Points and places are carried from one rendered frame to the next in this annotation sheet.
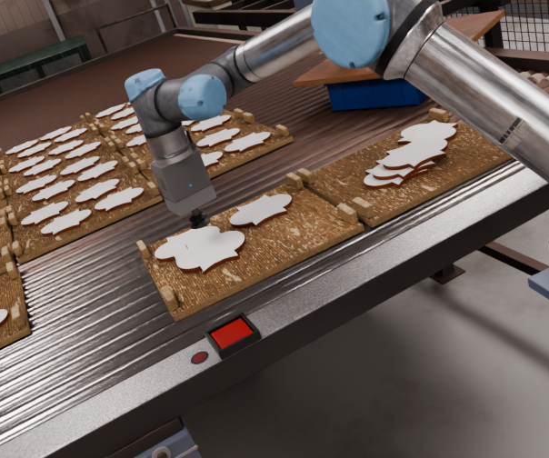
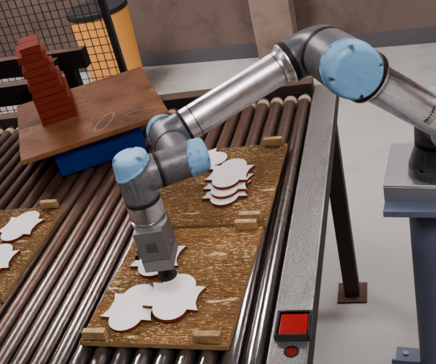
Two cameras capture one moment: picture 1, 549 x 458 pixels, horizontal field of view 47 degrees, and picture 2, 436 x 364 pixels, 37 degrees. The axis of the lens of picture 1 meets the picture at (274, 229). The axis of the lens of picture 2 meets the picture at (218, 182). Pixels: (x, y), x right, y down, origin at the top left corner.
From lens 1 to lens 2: 1.14 m
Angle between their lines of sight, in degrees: 47
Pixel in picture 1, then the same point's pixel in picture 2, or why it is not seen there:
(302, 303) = (302, 285)
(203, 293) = (223, 321)
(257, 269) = (237, 285)
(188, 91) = (197, 152)
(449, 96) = (403, 102)
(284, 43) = (236, 101)
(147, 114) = (149, 185)
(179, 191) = (169, 247)
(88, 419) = not seen: outside the picture
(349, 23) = (362, 71)
